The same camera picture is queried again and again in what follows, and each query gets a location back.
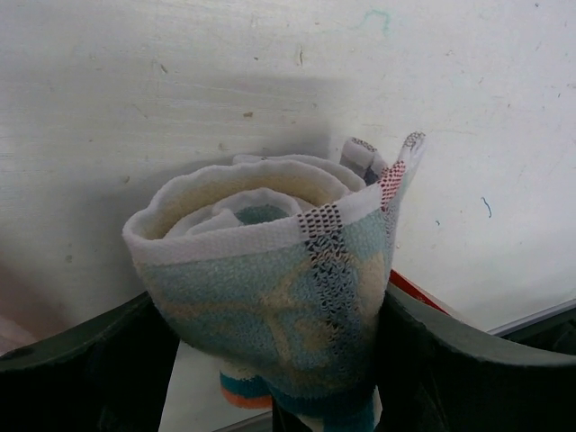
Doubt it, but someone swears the aluminium front rail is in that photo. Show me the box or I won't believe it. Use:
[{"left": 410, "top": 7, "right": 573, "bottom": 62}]
[{"left": 487, "top": 299, "right": 575, "bottom": 337}]

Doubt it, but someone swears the colourful rabbit print towel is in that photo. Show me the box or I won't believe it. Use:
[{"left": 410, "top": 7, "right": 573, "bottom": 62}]
[{"left": 122, "top": 132, "right": 424, "bottom": 431}]

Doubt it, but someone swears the pink towel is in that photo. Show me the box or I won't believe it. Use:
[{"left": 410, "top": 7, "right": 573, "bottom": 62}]
[{"left": 1, "top": 267, "right": 40, "bottom": 355}]

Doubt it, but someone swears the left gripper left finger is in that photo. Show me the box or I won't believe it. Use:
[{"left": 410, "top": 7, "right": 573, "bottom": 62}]
[{"left": 1, "top": 294, "right": 179, "bottom": 432}]

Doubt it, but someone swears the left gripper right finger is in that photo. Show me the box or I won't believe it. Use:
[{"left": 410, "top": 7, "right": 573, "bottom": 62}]
[{"left": 374, "top": 286, "right": 575, "bottom": 431}]

